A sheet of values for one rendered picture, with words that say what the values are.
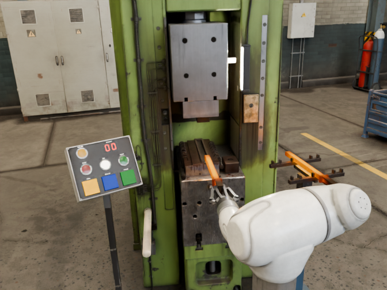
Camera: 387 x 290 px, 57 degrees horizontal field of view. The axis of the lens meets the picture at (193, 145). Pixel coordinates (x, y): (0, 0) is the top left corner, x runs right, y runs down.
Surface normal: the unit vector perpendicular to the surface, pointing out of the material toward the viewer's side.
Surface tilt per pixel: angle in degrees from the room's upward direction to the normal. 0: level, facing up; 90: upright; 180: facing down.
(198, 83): 90
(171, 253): 90
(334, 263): 0
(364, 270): 0
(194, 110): 90
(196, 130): 90
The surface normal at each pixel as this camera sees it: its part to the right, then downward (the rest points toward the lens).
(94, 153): 0.43, -0.22
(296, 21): 0.28, 0.32
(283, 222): 0.20, -0.41
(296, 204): 0.15, -0.69
